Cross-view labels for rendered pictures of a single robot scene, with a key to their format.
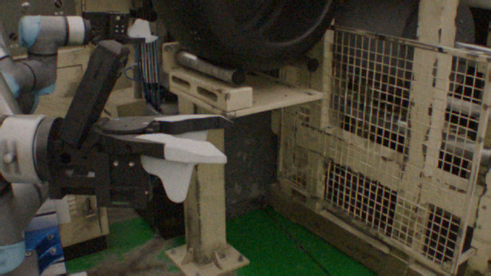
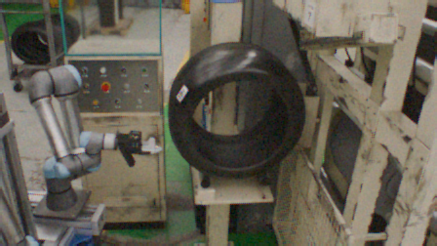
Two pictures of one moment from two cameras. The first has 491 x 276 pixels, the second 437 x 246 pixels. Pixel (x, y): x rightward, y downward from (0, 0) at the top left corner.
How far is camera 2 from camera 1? 0.99 m
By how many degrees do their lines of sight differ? 25
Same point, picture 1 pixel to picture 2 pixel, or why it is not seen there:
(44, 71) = (89, 162)
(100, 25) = (124, 142)
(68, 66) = (148, 124)
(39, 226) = (82, 233)
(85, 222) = (150, 211)
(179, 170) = not seen: outside the picture
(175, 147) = not seen: outside the picture
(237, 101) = (203, 196)
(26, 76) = (76, 166)
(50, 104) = not seen: hidden behind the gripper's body
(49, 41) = (93, 147)
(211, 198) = (218, 226)
